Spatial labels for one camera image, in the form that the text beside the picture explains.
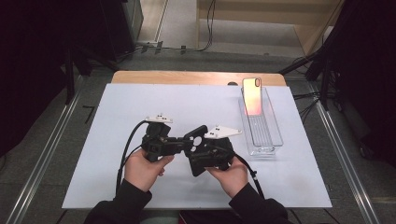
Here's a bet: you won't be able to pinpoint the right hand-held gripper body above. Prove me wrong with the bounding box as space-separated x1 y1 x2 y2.
199 124 243 171

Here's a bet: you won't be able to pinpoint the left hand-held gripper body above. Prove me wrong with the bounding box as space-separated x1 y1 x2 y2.
141 113 185 162

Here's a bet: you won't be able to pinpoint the black phone case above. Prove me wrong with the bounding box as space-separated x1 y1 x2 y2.
182 124 210 177

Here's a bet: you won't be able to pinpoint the clear plastic container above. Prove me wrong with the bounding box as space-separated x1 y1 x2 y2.
238 87 284 157

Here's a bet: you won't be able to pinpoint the iridescent phone case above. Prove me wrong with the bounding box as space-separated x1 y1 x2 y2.
242 77 263 117

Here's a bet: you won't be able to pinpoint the person's right hand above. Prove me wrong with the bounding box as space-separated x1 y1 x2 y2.
205 157 249 199

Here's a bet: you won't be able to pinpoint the person's left hand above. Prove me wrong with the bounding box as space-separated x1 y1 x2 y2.
124 148 176 192

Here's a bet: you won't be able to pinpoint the wooden table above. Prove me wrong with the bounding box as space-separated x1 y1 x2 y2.
110 70 288 88

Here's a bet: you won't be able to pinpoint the black metal stand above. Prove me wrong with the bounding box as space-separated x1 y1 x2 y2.
278 0 344 111
64 43 120 105

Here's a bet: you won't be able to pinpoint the dark cabinet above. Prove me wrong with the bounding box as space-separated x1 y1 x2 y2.
100 0 144 62

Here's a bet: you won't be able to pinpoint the light wooden shelf unit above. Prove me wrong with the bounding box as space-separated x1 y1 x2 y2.
195 0 345 57

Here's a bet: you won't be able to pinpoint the black curtain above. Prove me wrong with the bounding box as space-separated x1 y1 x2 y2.
326 0 396 169
0 0 104 157

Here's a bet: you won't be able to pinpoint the black caster wheel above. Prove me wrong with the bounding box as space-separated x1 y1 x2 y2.
359 141 375 161

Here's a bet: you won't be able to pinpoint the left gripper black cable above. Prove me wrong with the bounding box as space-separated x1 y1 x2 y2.
115 120 149 195

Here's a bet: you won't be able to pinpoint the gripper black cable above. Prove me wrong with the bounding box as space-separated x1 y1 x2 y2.
115 120 149 195
233 153 265 200

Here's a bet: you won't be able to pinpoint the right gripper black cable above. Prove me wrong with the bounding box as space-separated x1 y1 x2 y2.
233 153 265 200

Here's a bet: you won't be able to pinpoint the black floor cables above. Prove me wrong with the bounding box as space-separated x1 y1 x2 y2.
292 91 321 122

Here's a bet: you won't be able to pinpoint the metal floor rail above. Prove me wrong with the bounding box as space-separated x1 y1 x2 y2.
311 83 381 224
6 76 83 224

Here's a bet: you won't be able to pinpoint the hanging black cable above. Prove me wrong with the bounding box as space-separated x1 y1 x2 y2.
199 0 218 52

